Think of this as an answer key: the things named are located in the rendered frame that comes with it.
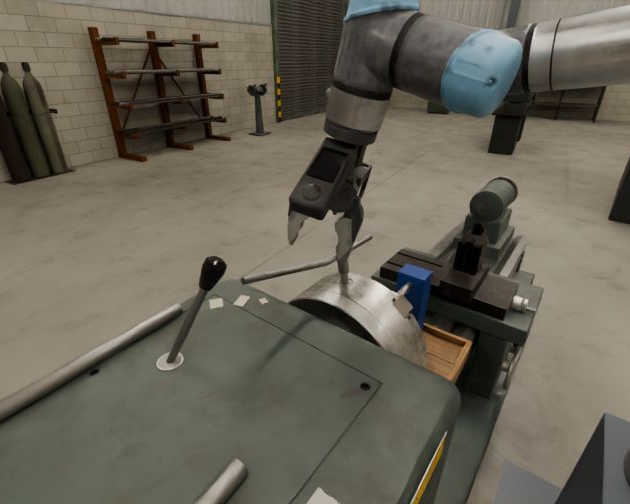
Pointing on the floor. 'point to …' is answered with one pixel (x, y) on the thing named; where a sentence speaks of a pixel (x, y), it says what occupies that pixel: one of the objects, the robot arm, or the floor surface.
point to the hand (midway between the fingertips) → (315, 252)
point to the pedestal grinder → (258, 107)
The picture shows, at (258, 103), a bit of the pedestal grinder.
